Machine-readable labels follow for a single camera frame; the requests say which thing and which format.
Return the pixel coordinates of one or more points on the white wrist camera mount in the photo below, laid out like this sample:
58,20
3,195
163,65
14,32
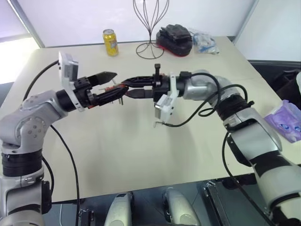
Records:
164,104
68,68

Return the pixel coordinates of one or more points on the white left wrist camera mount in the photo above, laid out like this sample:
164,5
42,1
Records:
68,68

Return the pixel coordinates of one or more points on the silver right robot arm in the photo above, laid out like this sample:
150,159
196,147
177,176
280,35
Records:
249,127

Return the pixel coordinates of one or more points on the black chair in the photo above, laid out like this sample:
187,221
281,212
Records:
277,77

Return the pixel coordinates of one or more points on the loose silver hex key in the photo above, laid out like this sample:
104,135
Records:
155,123

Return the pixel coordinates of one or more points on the red black hex key holder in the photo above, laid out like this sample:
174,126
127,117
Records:
115,88

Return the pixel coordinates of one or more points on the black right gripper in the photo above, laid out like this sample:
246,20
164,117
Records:
160,87

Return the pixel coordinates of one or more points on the silver hex key in holder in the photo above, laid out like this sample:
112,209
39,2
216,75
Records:
113,82
121,101

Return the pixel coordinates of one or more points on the clear plastic bag blue items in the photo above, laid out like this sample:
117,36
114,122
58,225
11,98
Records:
205,42

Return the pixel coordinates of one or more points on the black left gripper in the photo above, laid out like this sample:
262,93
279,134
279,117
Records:
82,92

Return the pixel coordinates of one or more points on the yellow drink can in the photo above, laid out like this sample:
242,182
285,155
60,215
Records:
111,42

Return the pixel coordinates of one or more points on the black red bundle of gloves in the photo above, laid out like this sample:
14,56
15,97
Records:
175,38

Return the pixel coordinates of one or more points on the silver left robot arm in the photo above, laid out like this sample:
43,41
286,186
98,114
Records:
26,122

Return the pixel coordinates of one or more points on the silver rounded robot leg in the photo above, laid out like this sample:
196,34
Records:
179,207
119,209

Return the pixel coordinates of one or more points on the black case with metal edge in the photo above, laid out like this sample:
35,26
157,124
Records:
225,204

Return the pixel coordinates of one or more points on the purple tissue pack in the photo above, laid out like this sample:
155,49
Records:
283,120

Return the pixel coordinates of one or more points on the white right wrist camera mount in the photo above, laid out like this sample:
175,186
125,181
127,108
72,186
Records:
164,104

